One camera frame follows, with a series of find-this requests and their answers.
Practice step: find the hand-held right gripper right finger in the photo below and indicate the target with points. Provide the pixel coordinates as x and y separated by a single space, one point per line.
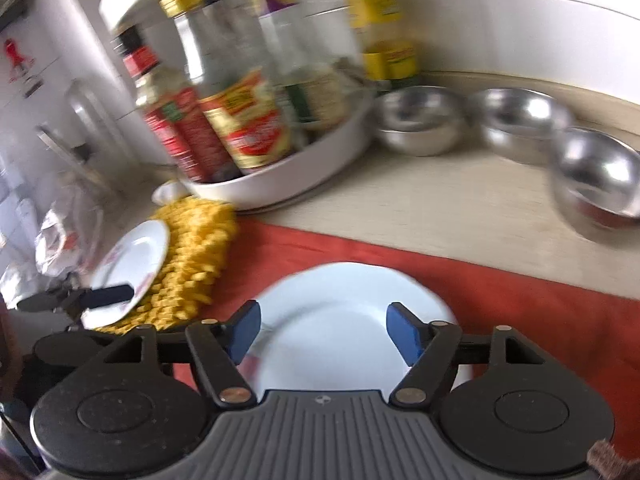
405 335

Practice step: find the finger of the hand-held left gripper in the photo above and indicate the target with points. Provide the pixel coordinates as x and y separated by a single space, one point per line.
65 349
107 296

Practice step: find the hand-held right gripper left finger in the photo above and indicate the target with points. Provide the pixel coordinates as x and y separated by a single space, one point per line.
245 332

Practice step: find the small white plate red print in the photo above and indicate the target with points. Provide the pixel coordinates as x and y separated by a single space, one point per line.
135 260

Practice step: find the large white plate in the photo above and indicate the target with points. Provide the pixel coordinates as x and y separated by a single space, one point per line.
330 320

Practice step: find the stainless steel bowl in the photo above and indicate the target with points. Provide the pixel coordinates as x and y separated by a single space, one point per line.
520 120
420 120
595 180

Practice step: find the person's right forearm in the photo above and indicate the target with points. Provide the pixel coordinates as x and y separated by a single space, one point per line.
615 462

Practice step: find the person's left forearm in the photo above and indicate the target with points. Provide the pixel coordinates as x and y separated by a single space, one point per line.
9 360

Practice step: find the crumpled clear plastic bag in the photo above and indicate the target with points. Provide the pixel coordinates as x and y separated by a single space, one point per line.
60 240

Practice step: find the yellow chenille cloth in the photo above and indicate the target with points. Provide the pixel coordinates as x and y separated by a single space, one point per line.
200 260

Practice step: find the orange red cloth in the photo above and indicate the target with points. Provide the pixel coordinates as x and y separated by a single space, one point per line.
500 310

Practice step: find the small white dish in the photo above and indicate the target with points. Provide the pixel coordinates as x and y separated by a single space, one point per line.
167 192

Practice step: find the black cap red label bottle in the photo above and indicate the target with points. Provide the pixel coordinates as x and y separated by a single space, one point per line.
160 130

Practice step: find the white two-tier turntable rack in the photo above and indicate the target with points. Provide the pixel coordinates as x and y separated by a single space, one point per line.
320 160

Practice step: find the gold cap clear glass bottle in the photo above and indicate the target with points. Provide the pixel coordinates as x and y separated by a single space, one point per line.
250 125

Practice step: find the red sticker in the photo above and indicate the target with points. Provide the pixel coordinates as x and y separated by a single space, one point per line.
15 60

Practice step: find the white refrigerator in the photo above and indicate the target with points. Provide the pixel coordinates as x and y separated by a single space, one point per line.
55 35

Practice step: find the yellow green label bottle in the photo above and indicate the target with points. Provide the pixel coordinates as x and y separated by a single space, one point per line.
380 25

